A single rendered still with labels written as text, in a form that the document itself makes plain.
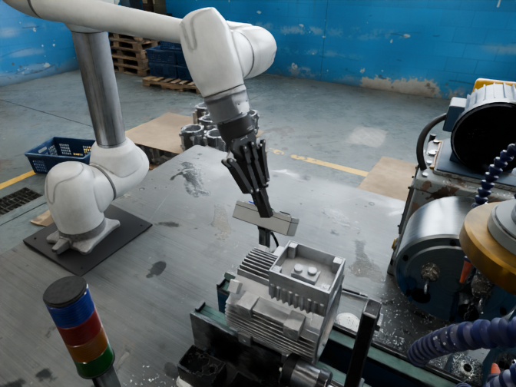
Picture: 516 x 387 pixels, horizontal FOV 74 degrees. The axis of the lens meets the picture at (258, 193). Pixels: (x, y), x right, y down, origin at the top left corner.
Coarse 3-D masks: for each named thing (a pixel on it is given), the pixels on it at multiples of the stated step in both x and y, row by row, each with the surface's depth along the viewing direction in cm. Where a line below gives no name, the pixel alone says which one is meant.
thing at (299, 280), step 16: (288, 256) 72; (304, 256) 72; (320, 256) 70; (336, 256) 68; (272, 272) 65; (288, 272) 69; (304, 272) 67; (320, 272) 69; (336, 272) 68; (272, 288) 66; (288, 288) 65; (304, 288) 63; (320, 288) 61; (336, 288) 67; (288, 304) 67; (304, 304) 65; (320, 304) 62
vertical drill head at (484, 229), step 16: (480, 208) 49; (496, 208) 46; (512, 208) 45; (464, 224) 47; (480, 224) 46; (496, 224) 43; (512, 224) 42; (464, 240) 46; (480, 240) 43; (496, 240) 43; (512, 240) 41; (480, 256) 42; (496, 256) 41; (512, 256) 41; (480, 272) 44; (496, 272) 41; (512, 272) 39; (480, 288) 45; (512, 288) 40; (464, 320) 50
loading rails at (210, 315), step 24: (192, 312) 82; (216, 312) 84; (216, 336) 81; (336, 336) 79; (240, 360) 81; (264, 360) 76; (336, 360) 81; (384, 360) 74; (264, 384) 79; (336, 384) 69; (384, 384) 76; (408, 384) 72; (432, 384) 70; (456, 384) 70
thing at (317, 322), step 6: (258, 246) 79; (264, 246) 79; (342, 276) 71; (234, 282) 70; (240, 282) 70; (228, 288) 70; (234, 288) 69; (240, 288) 70; (312, 318) 63; (318, 318) 63; (324, 318) 62; (312, 324) 63; (318, 324) 62; (234, 330) 76; (318, 360) 70
